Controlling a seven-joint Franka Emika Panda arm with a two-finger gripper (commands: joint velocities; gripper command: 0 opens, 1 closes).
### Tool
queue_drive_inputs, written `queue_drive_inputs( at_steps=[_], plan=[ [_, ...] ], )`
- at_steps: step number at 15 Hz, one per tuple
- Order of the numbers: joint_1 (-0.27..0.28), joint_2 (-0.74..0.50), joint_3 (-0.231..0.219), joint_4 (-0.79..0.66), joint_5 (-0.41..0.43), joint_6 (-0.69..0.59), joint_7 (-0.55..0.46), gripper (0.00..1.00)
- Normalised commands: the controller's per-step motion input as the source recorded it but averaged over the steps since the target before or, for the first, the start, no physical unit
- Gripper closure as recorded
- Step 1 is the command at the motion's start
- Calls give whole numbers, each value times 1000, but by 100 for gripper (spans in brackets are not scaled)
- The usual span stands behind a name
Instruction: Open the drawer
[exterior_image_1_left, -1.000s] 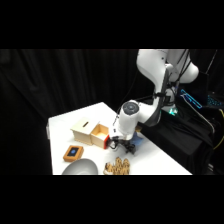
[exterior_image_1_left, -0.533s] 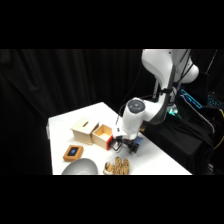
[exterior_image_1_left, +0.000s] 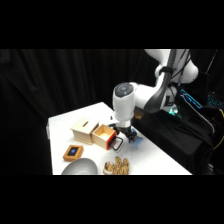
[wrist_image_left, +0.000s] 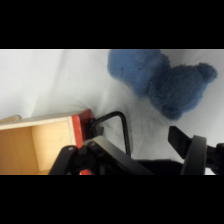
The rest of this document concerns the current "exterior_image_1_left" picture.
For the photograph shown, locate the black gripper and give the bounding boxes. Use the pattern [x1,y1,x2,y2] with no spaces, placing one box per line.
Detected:
[114,120,138,144]

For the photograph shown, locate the red-fronted wooden drawer black handle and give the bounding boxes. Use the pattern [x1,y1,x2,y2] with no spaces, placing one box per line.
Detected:
[91,123,125,152]

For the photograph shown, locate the light wooden box housing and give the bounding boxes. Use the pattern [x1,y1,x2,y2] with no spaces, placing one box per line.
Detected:
[69,116,100,146]

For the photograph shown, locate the black draped robot stand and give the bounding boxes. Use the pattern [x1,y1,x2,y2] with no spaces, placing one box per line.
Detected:
[133,103,215,176]

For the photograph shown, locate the small green light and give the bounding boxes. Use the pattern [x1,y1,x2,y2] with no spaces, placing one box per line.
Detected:
[168,107,180,117]

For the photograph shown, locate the grey bowl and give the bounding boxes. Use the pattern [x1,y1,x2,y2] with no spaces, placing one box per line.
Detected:
[60,157,99,176]

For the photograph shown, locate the small wooden block blue square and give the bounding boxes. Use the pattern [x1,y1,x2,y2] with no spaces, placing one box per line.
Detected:
[62,144,85,163]

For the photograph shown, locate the blue-lit screen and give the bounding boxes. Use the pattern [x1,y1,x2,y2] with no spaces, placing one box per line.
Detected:
[180,88,224,110]

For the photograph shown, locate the black curtain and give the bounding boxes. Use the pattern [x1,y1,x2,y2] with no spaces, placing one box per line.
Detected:
[0,49,224,176]

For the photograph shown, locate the tan wrist bracket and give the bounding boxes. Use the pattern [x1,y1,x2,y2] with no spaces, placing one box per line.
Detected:
[133,109,145,120]

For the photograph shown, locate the white strap on stand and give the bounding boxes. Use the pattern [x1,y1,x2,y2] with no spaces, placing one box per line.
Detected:
[181,94,215,136]

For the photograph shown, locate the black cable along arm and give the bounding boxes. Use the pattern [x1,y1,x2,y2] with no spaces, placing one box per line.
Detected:
[159,49,192,101]

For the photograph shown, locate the yellow cable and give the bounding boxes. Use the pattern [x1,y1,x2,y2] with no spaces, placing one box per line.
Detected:
[211,109,224,152]

